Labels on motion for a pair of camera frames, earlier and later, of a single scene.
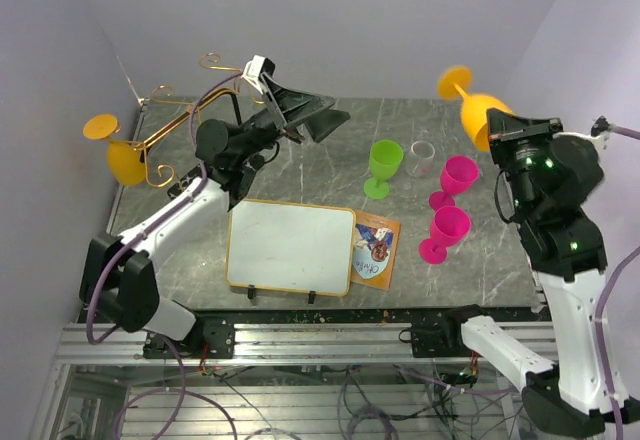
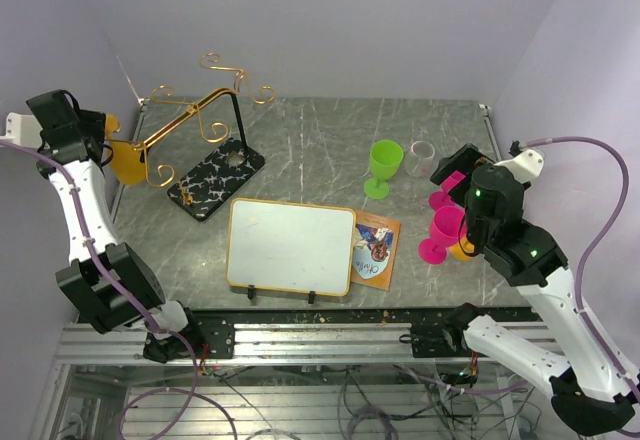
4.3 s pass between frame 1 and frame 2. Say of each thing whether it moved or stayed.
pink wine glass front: stayed
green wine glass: stayed
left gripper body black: moved
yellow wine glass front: stayed
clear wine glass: stayed
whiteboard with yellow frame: stayed
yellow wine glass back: moved
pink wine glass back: stayed
